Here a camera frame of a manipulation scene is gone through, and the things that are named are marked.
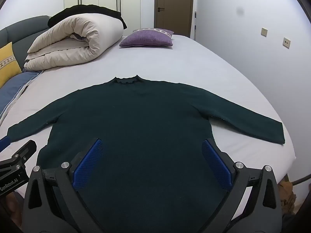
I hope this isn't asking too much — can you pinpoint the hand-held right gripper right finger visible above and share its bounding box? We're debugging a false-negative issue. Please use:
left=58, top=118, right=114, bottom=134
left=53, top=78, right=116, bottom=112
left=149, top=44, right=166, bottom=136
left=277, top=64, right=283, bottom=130
left=194, top=139, right=283, bottom=233

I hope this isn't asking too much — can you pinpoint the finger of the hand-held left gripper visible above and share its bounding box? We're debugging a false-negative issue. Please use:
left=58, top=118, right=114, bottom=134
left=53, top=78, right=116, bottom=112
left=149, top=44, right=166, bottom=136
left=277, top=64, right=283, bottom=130
left=11, top=139, right=37, bottom=168
left=0, top=136, right=11, bottom=152

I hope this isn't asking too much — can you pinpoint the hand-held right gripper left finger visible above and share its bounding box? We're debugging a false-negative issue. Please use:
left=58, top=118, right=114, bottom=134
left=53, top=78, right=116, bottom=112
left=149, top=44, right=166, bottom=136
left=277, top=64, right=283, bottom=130
left=23, top=138, right=105, bottom=233

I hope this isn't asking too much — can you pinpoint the dark green sweater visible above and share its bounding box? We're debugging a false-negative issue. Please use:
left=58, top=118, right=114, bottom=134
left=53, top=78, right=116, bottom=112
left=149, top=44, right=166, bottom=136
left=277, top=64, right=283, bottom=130
left=7, top=75, right=285, bottom=233

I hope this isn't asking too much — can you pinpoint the blue quilt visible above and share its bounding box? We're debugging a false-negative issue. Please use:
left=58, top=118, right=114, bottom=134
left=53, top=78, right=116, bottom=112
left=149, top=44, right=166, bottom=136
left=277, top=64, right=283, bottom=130
left=0, top=70, right=44, bottom=127

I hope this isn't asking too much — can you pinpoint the brown bag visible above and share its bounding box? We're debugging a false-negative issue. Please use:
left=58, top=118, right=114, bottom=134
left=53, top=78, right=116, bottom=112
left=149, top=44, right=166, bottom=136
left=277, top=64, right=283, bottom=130
left=278, top=180, right=296, bottom=214

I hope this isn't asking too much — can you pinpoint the yellow pillow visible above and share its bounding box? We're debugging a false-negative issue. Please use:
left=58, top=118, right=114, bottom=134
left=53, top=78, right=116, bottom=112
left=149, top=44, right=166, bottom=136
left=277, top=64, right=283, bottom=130
left=0, top=42, right=22, bottom=88

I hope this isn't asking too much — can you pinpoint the bed with white sheet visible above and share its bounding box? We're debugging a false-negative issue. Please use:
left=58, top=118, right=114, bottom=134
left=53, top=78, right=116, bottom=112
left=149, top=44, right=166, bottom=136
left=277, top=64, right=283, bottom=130
left=0, top=34, right=297, bottom=207

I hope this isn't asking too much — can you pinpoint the grey padded headboard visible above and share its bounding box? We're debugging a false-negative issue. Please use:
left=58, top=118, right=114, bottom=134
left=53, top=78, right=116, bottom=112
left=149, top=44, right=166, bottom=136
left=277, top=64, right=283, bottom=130
left=0, top=15, right=51, bottom=66

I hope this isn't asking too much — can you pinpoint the folded beige duvet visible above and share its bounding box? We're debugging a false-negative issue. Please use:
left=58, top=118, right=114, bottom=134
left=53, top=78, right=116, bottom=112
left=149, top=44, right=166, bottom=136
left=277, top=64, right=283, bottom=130
left=24, top=12, right=123, bottom=71

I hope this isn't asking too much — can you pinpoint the purple pillow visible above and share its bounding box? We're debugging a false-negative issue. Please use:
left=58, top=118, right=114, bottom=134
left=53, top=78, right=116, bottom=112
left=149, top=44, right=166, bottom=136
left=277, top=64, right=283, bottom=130
left=119, top=28, right=175, bottom=48

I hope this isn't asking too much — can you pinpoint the black cloth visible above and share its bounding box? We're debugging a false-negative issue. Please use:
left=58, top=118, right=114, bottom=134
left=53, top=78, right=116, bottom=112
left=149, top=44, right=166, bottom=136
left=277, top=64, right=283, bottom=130
left=47, top=4, right=127, bottom=30

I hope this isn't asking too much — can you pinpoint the brown door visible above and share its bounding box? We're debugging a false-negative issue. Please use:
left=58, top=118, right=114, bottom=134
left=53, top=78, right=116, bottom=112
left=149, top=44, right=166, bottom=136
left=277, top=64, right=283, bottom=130
left=154, top=0, right=194, bottom=38

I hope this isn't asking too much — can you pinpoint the dark cable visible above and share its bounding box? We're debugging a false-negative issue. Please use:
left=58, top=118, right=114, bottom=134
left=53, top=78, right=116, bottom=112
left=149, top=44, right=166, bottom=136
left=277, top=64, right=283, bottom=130
left=290, top=174, right=311, bottom=186

